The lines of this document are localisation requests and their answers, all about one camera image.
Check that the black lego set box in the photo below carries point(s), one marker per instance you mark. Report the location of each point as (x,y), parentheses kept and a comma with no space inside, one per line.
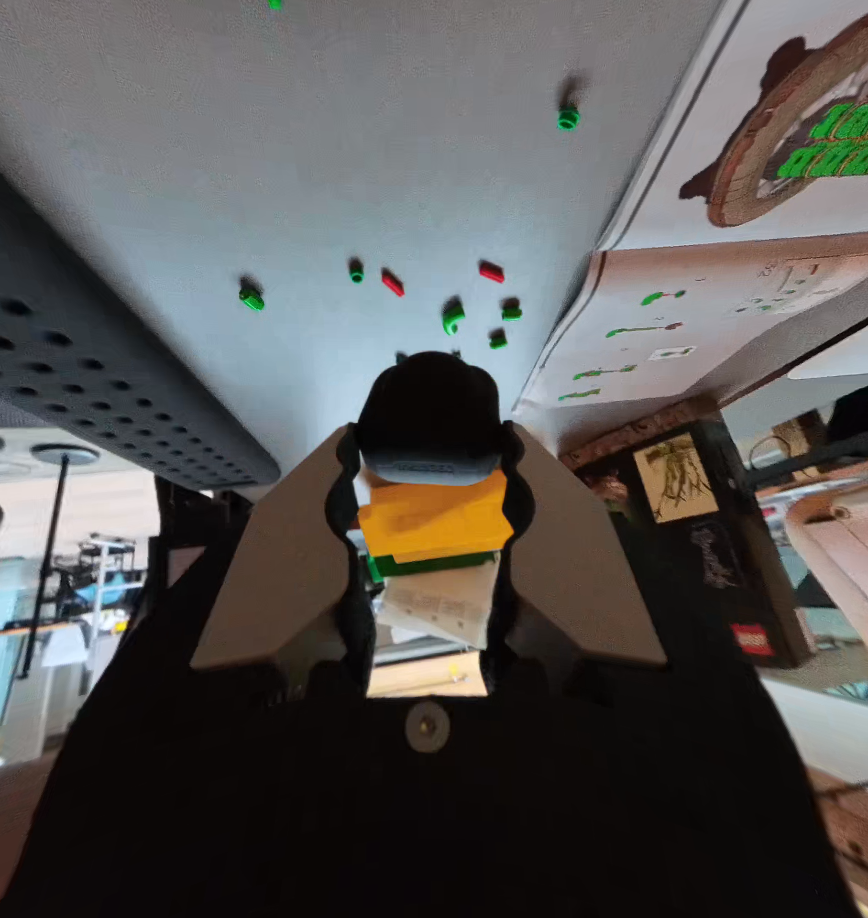
(721,545)

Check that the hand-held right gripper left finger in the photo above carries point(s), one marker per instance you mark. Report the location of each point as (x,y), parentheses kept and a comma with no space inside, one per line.
(283,566)

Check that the white printed paper sheet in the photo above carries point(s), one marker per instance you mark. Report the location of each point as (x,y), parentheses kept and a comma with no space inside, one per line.
(437,606)

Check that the black pole stand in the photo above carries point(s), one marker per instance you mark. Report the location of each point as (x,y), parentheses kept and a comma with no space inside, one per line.
(46,559)

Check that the open lego instruction booklet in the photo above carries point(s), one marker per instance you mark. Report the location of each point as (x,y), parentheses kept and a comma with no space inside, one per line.
(728,237)

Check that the black perforated panel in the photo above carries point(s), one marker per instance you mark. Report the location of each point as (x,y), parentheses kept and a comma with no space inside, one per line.
(96,344)

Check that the red lego plate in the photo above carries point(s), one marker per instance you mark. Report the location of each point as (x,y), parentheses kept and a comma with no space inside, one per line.
(491,272)
(393,282)

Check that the green curved lego piece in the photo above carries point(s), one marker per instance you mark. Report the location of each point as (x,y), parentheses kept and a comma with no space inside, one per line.
(452,318)

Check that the green plastic bin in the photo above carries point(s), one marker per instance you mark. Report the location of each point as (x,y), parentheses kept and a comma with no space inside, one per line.
(426,564)

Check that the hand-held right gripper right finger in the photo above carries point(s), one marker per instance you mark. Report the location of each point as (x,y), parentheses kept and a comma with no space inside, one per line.
(584,566)

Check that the yellow plastic bin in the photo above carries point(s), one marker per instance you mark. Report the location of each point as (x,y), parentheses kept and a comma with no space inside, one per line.
(434,516)

